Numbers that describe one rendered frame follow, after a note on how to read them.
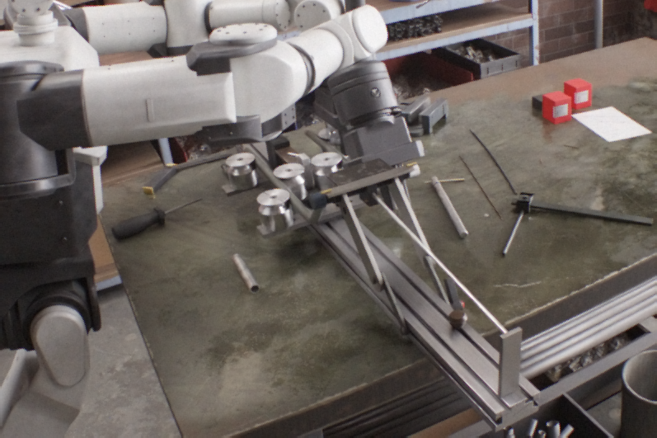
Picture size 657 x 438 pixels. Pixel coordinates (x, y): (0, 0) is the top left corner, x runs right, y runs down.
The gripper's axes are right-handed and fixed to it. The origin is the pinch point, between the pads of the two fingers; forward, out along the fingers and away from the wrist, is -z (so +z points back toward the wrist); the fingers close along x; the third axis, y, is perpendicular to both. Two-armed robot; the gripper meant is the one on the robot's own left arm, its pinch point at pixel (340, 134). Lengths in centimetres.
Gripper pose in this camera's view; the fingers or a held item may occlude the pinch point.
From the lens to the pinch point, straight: 132.6
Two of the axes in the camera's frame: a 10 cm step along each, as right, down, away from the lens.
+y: 9.1, -2.9, 3.1
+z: -1.2, -8.7, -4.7
